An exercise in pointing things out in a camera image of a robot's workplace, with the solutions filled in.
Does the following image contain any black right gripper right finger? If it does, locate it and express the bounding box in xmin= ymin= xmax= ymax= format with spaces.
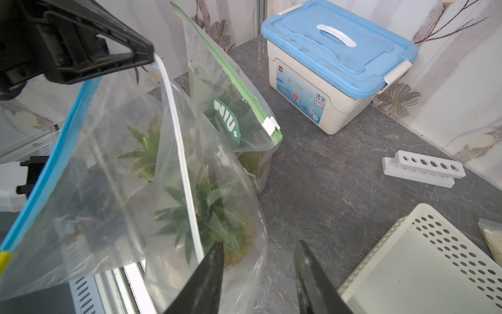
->
xmin=294 ymin=240 xmax=352 ymax=314

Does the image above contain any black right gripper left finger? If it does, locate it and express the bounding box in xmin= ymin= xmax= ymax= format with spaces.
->
xmin=164 ymin=242 xmax=224 ymax=314

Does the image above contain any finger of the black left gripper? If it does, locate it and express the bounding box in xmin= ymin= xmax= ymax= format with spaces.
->
xmin=1 ymin=1 xmax=154 ymax=100

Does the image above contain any yellow pineapple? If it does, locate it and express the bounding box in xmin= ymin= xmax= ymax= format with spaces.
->
xmin=152 ymin=164 xmax=252 ymax=267
xmin=117 ymin=116 xmax=162 ymax=183

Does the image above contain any clear bag blue zipper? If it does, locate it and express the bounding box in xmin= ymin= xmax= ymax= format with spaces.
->
xmin=145 ymin=57 xmax=268 ymax=313
xmin=1 ymin=70 xmax=163 ymax=301

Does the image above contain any green zipper NIU bag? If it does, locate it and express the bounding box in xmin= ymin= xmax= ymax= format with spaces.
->
xmin=172 ymin=3 xmax=282 ymax=193

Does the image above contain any small bag of rice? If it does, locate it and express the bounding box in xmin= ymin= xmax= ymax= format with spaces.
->
xmin=478 ymin=218 xmax=502 ymax=266

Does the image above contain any white perforated plastic basket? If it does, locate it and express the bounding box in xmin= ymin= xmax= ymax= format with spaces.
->
xmin=338 ymin=204 xmax=501 ymax=313

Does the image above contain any white test tube rack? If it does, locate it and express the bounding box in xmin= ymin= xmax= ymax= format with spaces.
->
xmin=383 ymin=150 xmax=466 ymax=188

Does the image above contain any blue lid storage box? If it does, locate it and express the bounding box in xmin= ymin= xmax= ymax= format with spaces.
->
xmin=261 ymin=1 xmax=418 ymax=135

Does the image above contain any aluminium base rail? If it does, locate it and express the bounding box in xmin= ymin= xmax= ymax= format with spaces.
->
xmin=69 ymin=260 xmax=157 ymax=314

